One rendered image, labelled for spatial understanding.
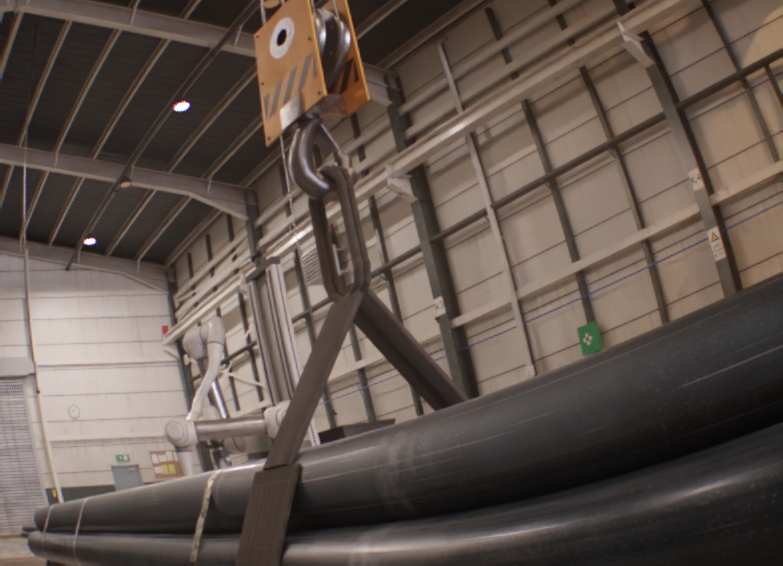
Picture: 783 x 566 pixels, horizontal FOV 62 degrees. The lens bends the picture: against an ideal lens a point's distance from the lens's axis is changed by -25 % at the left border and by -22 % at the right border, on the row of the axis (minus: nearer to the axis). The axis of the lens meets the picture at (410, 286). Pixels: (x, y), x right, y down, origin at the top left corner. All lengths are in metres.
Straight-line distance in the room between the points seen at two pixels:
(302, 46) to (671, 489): 1.15
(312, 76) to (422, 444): 0.77
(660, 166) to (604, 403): 11.51
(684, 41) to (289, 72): 10.94
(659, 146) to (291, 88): 10.92
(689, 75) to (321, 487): 11.28
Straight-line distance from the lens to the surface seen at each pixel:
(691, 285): 11.89
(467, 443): 0.91
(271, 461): 1.29
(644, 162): 12.43
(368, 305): 1.43
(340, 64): 1.58
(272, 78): 1.63
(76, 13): 14.16
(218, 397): 4.60
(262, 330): 4.54
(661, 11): 11.63
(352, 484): 1.08
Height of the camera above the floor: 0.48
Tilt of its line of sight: 13 degrees up
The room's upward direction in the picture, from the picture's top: 13 degrees counter-clockwise
